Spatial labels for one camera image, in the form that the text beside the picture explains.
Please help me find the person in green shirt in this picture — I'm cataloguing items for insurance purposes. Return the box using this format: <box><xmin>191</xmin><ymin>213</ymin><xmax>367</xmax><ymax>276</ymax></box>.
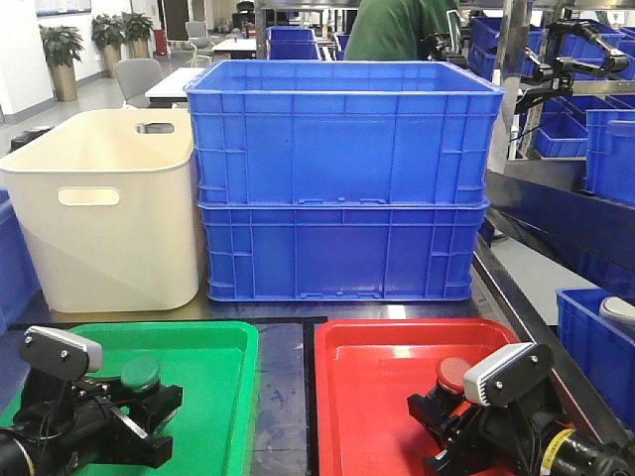
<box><xmin>344</xmin><ymin>0</ymin><xmax>458</xmax><ymax>61</ymax></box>

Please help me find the green plastic tray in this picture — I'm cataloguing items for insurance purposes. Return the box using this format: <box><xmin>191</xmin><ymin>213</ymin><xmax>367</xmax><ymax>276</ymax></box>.
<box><xmin>1</xmin><ymin>321</ymin><xmax>259</xmax><ymax>475</ymax></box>

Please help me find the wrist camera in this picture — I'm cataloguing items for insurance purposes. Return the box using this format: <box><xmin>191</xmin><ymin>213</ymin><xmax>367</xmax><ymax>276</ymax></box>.
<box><xmin>463</xmin><ymin>342</ymin><xmax>554</xmax><ymax>408</ymax></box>
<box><xmin>19</xmin><ymin>325</ymin><xmax>103</xmax><ymax>381</ymax></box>

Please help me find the cream plastic basket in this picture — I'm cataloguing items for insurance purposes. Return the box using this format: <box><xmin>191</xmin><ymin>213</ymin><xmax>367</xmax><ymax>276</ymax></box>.
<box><xmin>1</xmin><ymin>109</ymin><xmax>203</xmax><ymax>312</ymax></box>

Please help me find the red push button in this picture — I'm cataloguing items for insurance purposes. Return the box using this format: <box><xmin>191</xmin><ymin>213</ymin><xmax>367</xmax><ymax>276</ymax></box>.
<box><xmin>436</xmin><ymin>356</ymin><xmax>471</xmax><ymax>394</ymax></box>

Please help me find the stacked blue crate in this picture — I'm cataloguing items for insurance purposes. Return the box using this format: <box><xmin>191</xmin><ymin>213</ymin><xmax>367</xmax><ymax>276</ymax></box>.
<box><xmin>186</xmin><ymin>59</ymin><xmax>504</xmax><ymax>206</ymax></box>
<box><xmin>198</xmin><ymin>201</ymin><xmax>489</xmax><ymax>301</ymax></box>

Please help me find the green push button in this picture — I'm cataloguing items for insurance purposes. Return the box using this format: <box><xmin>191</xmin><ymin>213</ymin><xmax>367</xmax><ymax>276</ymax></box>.
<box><xmin>121</xmin><ymin>355</ymin><xmax>161</xmax><ymax>393</ymax></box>

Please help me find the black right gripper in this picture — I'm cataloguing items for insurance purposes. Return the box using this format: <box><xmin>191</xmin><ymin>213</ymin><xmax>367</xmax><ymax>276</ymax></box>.
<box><xmin>407</xmin><ymin>384</ymin><xmax>501</xmax><ymax>475</ymax></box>

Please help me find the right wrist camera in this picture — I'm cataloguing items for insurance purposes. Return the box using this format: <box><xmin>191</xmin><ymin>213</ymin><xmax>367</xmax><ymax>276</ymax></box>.
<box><xmin>463</xmin><ymin>342</ymin><xmax>554</xmax><ymax>408</ymax></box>

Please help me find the lower stacked blue crate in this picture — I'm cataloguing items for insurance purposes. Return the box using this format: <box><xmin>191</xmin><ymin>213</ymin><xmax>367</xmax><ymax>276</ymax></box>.
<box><xmin>198</xmin><ymin>201</ymin><xmax>489</xmax><ymax>301</ymax></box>

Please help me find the red plastic tray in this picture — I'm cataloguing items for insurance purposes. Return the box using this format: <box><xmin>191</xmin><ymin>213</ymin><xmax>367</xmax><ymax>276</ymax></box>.
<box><xmin>315</xmin><ymin>317</ymin><xmax>517</xmax><ymax>475</ymax></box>

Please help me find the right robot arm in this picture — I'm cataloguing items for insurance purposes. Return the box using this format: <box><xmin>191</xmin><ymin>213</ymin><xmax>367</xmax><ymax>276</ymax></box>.
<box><xmin>407</xmin><ymin>381</ymin><xmax>634</xmax><ymax>475</ymax></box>

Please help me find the upper stacked blue crate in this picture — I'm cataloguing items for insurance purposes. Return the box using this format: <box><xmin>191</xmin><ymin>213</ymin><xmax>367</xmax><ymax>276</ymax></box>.
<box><xmin>186</xmin><ymin>59</ymin><xmax>504</xmax><ymax>206</ymax></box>

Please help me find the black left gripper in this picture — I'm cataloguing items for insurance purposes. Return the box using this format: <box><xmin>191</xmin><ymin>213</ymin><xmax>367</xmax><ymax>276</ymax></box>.
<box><xmin>59</xmin><ymin>377</ymin><xmax>184</xmax><ymax>469</ymax></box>

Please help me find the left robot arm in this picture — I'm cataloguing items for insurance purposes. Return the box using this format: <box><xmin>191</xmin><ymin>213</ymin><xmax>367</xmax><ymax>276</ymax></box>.
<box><xmin>1</xmin><ymin>370</ymin><xmax>184</xmax><ymax>475</ymax></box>

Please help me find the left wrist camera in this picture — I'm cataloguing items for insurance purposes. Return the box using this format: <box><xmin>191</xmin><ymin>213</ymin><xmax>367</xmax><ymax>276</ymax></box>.
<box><xmin>19</xmin><ymin>325</ymin><xmax>103</xmax><ymax>381</ymax></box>

